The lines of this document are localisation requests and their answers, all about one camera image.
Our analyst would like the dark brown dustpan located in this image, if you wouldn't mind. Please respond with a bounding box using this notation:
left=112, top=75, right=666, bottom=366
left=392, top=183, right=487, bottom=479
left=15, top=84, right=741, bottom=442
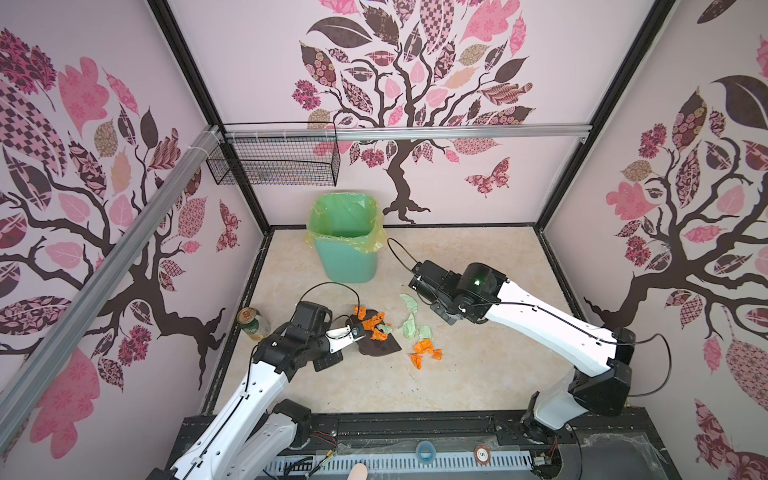
left=349, top=307, right=402, bottom=357

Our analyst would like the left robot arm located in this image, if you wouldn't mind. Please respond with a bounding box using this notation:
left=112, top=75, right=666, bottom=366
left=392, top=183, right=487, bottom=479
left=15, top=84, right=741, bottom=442
left=148, top=299, right=365, bottom=479

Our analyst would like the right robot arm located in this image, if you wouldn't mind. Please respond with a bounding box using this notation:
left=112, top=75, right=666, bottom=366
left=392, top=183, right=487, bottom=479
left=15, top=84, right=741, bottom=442
left=408, top=260, right=641, bottom=445

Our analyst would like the long orange paper scrap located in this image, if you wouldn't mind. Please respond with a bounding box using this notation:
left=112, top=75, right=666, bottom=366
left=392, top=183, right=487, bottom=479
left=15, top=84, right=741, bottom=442
left=351, top=306, right=389, bottom=342

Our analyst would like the green drink can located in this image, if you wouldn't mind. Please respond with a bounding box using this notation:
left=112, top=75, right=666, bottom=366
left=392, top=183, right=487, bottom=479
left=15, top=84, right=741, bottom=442
left=236, top=307, right=272, bottom=342

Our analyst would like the light green bin liner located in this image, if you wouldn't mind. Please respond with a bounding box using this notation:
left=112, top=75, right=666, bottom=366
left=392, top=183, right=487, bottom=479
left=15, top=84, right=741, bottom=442
left=306, top=192, right=388, bottom=254

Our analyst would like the green trash bin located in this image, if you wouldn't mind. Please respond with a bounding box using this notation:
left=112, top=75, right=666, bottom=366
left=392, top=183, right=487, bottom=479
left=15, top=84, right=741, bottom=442
left=311, top=191, right=380, bottom=283

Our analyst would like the white vented cable duct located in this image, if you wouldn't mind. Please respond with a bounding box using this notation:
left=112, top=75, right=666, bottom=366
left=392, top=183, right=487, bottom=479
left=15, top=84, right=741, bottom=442
left=264, top=451, right=532, bottom=479

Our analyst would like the aluminium frame bar back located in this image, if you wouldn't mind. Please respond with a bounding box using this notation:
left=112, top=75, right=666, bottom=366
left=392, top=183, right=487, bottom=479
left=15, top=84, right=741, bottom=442
left=225, top=123, right=592, bottom=142

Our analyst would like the aluminium frame bar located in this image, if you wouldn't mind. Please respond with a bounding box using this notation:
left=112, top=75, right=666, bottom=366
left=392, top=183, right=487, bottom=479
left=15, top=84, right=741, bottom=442
left=225, top=123, right=592, bottom=142
left=1, top=125, right=220, bottom=448

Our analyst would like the black wire basket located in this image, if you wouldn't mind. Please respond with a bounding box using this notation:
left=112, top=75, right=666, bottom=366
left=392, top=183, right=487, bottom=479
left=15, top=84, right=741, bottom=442
left=206, top=120, right=341, bottom=187

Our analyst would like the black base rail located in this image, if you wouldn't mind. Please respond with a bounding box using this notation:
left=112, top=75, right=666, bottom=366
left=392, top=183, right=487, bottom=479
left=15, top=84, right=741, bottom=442
left=255, top=407, right=681, bottom=479

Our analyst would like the aluminium frame bar left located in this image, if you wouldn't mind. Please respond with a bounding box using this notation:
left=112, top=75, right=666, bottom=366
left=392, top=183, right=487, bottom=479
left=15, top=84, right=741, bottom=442
left=1, top=125, right=220, bottom=448

